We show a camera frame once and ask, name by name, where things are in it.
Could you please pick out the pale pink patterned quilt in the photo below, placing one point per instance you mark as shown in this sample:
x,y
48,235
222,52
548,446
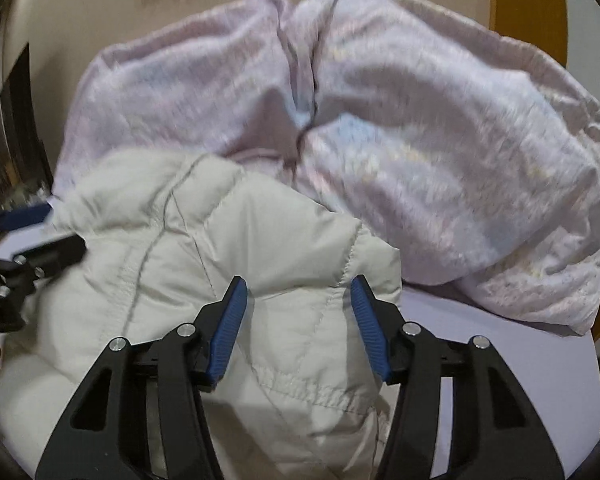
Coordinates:
x,y
430,160

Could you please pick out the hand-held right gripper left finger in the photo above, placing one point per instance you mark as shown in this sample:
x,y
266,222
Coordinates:
x,y
227,330

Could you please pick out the white puffy jacket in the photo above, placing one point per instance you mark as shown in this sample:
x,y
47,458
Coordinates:
x,y
155,285

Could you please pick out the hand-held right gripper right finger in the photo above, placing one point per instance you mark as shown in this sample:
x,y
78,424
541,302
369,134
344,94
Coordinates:
x,y
370,330

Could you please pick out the wooden framed wall niche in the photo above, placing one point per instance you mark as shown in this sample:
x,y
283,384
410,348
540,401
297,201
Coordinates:
x,y
20,135

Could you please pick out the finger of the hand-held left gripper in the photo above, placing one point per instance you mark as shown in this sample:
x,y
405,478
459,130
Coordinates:
x,y
55,255
27,216

